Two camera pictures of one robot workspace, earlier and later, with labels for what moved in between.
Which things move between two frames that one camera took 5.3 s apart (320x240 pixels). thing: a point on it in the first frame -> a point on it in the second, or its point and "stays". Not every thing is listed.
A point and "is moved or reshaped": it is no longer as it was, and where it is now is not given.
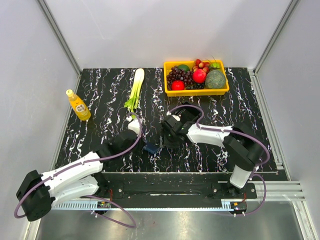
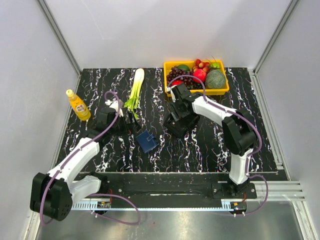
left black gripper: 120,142 -> 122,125
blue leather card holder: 151,146 is moved or reshaped
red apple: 199,76 stays
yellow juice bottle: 79,105 stays
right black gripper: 168,143 -> 173,107
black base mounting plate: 117,190 stays
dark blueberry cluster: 197,86 stays
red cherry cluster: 200,65 stays
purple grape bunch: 176,74 stays
